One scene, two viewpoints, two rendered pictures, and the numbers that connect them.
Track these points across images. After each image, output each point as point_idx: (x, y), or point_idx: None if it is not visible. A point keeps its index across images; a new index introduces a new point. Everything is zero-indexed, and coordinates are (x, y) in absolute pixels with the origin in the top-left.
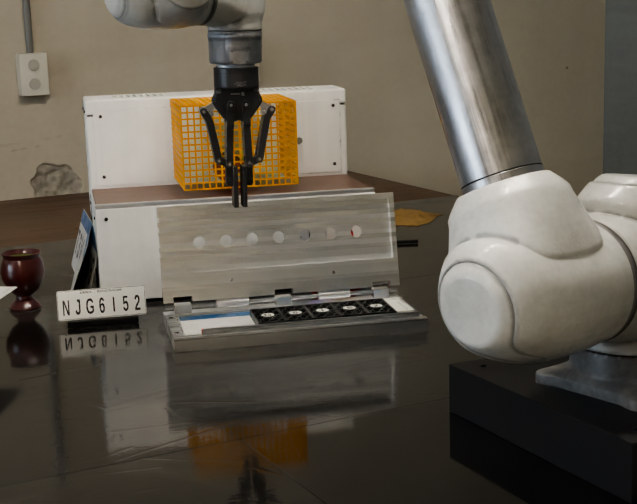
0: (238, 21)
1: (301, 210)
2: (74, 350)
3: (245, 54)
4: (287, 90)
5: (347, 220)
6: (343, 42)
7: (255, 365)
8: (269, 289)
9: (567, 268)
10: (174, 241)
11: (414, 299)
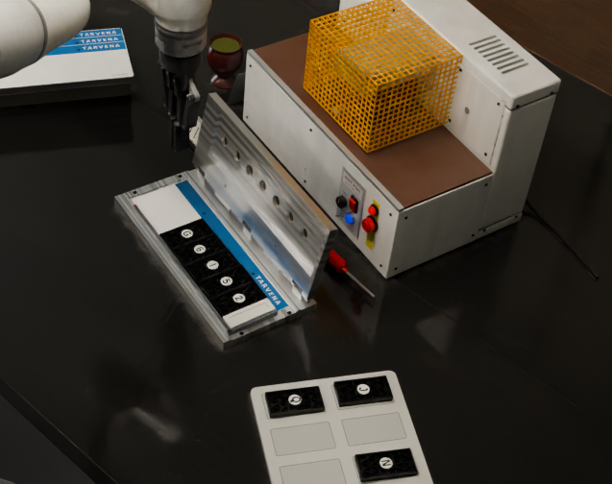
0: (157, 16)
1: (281, 181)
2: (109, 147)
3: (162, 45)
4: (477, 59)
5: (302, 219)
6: None
7: (88, 260)
8: (240, 215)
9: None
10: (208, 127)
11: (336, 321)
